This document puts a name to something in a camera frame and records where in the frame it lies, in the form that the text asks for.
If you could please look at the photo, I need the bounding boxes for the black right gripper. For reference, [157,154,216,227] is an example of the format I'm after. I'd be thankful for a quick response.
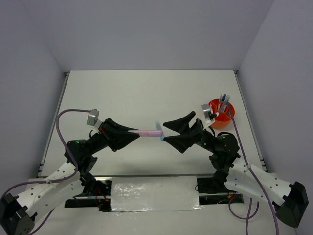
[162,111,218,153]

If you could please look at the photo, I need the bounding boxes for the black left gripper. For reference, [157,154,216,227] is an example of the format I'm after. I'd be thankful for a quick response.
[88,117,140,156]

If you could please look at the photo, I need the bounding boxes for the light blue highlighter marker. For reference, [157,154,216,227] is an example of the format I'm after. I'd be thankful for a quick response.
[155,120,164,141]

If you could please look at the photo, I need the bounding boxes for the pink highlighter marker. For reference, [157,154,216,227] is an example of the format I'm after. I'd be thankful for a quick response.
[128,130,163,137]

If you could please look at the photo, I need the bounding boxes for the clear blue gel pen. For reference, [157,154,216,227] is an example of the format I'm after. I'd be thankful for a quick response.
[224,95,230,107]

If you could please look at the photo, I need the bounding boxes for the clear blue spray bottle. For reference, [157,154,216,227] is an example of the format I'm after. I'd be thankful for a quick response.
[218,94,226,112]

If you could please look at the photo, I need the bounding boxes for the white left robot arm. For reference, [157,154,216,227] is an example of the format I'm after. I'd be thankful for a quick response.
[0,118,140,235]

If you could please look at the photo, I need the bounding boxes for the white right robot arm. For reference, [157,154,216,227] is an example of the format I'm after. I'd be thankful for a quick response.
[163,111,309,228]

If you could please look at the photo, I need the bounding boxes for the orange round pen holder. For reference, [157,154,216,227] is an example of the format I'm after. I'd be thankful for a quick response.
[208,99,235,130]

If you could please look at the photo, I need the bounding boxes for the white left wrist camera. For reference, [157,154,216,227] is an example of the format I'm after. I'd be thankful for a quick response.
[86,109,102,129]

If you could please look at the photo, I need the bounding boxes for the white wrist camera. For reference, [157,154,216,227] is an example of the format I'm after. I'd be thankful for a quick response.
[86,109,102,129]
[201,104,219,129]

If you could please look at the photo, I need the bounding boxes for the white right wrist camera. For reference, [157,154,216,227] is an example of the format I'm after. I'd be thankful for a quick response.
[201,104,219,129]

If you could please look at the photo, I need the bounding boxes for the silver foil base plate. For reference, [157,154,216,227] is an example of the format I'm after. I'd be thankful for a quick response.
[65,176,244,212]

